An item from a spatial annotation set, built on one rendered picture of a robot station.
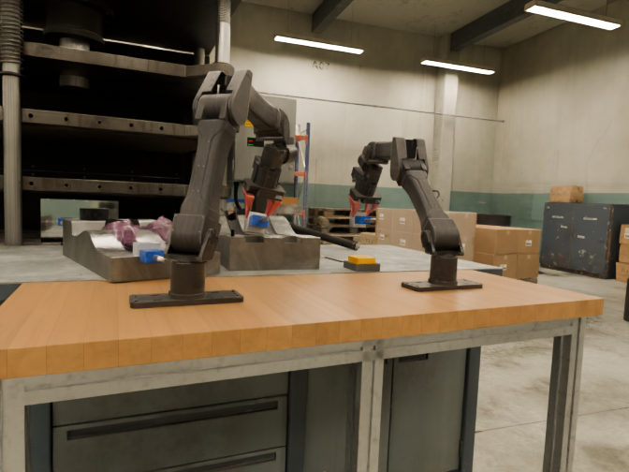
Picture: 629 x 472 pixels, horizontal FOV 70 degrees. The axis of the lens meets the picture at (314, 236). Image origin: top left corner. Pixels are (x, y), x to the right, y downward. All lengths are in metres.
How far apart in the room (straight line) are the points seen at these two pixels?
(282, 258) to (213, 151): 0.45
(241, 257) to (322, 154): 7.24
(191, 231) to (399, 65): 8.65
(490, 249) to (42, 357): 5.30
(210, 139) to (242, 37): 7.53
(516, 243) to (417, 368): 4.48
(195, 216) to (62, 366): 0.33
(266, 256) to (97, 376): 0.63
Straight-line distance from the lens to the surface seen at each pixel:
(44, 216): 1.98
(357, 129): 8.70
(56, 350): 0.68
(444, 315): 0.88
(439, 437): 1.69
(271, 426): 1.37
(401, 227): 5.41
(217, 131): 0.89
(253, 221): 1.16
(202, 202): 0.85
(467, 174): 9.94
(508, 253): 5.81
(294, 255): 1.24
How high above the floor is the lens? 0.99
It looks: 5 degrees down
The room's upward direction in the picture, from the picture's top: 2 degrees clockwise
